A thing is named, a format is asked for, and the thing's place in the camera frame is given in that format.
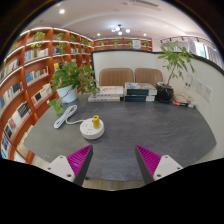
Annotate black ceiling track lights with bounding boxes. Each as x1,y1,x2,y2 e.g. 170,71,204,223
159,34,216,48

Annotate yellow charger block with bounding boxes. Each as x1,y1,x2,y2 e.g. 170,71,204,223
92,114,101,130

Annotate tall plant in black pot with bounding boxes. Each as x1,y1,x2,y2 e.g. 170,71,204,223
155,39,197,104

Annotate white window curtains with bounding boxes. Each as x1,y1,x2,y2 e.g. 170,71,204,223
163,38,224,69

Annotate coiled white power cable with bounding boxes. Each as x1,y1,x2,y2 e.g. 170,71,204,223
53,104,84,130

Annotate white wall socket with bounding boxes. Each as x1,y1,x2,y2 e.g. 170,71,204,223
203,84,213,103
196,79,205,95

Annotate pothos plant in white pot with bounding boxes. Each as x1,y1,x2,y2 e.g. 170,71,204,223
48,61,100,116

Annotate large white picture book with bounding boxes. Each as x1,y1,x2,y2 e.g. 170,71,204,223
98,85,125,98

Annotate white framed sign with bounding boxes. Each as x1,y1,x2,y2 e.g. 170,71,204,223
132,39,142,50

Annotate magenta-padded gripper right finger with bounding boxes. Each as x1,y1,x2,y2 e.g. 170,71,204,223
134,144,184,185

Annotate round white power strip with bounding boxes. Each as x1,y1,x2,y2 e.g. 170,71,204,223
79,117,106,140

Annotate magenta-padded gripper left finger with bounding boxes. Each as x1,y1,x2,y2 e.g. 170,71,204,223
45,144,94,187

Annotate white standing card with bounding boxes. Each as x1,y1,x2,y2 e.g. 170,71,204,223
184,73,194,91

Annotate thick dark cover book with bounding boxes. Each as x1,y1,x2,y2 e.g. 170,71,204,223
124,81,158,97

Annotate thin white book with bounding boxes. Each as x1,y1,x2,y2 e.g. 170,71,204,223
87,94,123,103

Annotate beige cover book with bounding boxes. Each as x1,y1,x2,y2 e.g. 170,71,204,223
173,93,198,106

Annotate orange wooden bookshelf unit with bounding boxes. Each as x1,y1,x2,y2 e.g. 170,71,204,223
0,26,154,161

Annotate ceiling air vent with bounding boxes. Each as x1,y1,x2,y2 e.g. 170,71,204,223
129,0,160,8

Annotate white and purple banner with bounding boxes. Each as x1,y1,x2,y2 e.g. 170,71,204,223
186,37,198,55

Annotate red spine book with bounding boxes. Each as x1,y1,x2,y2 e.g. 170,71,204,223
172,100,196,109

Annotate multi-bulb ceiling lamp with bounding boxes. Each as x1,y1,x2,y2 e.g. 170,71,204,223
110,23,132,36

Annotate tan upholstered chair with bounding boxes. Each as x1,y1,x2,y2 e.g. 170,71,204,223
98,67,135,88
134,67,164,88

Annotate dark book with white pages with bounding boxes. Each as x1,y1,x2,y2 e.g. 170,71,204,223
123,94,157,103

